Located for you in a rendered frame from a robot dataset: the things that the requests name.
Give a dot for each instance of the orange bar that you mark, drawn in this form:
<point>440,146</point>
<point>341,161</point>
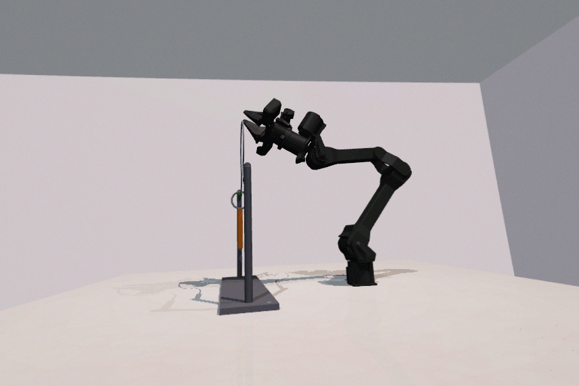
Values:
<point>240,222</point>

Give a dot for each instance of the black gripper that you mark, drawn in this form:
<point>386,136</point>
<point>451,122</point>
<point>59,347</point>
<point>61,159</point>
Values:
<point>272,132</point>

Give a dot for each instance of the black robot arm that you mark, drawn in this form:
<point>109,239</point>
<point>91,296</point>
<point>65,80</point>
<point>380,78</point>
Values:
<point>353,241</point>

